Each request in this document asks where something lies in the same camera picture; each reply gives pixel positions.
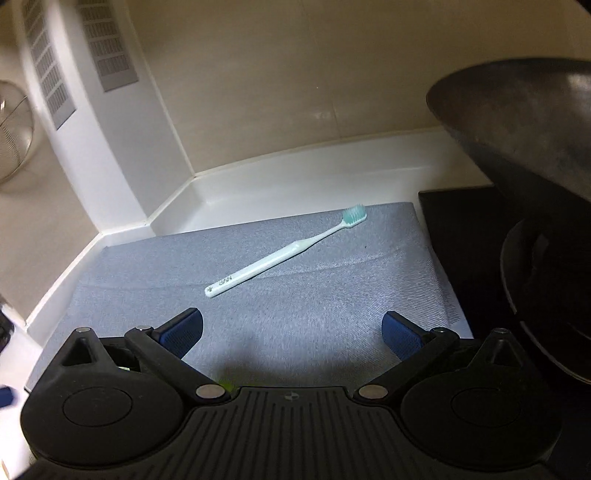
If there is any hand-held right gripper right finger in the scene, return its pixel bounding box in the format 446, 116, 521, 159
353, 310, 533, 408

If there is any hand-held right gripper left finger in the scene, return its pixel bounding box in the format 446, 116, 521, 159
46, 307, 232, 408

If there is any pale green toothbrush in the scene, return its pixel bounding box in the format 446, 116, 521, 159
204, 204, 368, 300

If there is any grey mat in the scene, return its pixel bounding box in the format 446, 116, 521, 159
27, 200, 472, 398

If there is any black gas stove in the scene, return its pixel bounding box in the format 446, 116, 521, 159
417, 185, 591, 480

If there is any black burner grate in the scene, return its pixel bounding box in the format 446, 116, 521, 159
501, 216, 591, 385

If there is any black wok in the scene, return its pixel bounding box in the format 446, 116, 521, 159
425, 56, 591, 205

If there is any metal mesh strainer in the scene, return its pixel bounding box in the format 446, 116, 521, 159
0, 79, 37, 186

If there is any grey wall vent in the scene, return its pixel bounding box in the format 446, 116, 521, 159
20, 0, 78, 131
76, 0, 140, 93

